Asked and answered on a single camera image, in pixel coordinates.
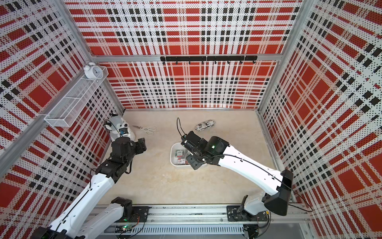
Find white plastic storage box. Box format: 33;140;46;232
170;142;191;168

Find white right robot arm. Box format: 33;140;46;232
181;131;293;221

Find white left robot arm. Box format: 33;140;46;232
31;137;147;239

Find clear paper clip box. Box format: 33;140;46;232
177;158;187;165
175;150;185;158

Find newspaper print pouch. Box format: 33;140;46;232
195;119;215;131

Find grey white husky plush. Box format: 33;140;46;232
103;113;136;142

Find white alarm clock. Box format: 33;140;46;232
83;62;104;80

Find white handled scissors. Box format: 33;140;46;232
133;125;157;136

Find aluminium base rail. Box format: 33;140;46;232
83;204;309;225

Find white wire mesh shelf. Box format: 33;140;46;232
44;66;108;127

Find black wall hook rail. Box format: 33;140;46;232
160;55;258;64

